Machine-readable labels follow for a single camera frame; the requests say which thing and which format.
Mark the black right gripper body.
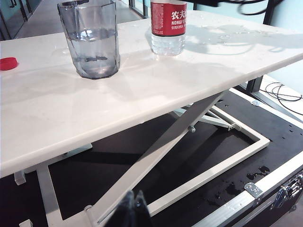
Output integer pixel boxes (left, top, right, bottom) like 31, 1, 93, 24
193, 0, 240, 7

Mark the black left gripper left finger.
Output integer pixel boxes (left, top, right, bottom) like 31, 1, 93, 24
116, 190, 136, 227

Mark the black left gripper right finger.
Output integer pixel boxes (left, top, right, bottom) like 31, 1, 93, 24
134, 190, 152, 227

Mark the Nongfu Spring water bottle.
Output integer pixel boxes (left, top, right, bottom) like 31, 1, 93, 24
150, 0, 188, 56

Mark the grey transparent glass mug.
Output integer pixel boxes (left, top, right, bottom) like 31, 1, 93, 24
57, 0, 121, 79

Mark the red bottle cap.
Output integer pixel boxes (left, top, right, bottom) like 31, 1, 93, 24
0, 57, 19, 71

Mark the white folding lift table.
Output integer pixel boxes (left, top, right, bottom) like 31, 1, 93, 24
13, 91, 271, 227

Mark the chrome case latch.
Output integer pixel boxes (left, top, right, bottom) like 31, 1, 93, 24
275, 173, 303, 209

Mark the black aluminium-edged flight case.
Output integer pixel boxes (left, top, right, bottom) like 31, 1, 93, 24
0, 87, 303, 227

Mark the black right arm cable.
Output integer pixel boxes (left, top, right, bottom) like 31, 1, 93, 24
236, 0, 286, 17

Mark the grey metal frame rail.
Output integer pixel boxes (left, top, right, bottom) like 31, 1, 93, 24
245, 75, 303, 124

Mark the thin black coiled cable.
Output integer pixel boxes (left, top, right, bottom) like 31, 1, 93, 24
264, 81, 303, 123

